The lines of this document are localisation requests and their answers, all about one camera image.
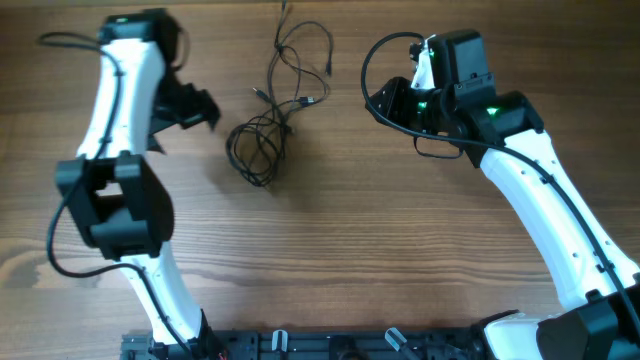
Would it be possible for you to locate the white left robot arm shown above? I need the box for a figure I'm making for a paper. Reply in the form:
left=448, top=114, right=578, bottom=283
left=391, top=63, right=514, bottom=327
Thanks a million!
left=39, top=8, right=224, bottom=359

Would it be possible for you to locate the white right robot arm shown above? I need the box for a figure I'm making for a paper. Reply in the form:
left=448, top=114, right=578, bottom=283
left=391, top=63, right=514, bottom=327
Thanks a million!
left=364, top=29, right=639, bottom=359

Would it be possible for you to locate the black cable bundle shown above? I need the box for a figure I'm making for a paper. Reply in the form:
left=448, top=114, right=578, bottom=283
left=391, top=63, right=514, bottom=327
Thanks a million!
left=224, top=0, right=335, bottom=189

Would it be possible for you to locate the black right camera cable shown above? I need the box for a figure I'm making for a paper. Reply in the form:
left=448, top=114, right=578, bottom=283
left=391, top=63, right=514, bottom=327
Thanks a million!
left=359, top=31, right=640, bottom=341

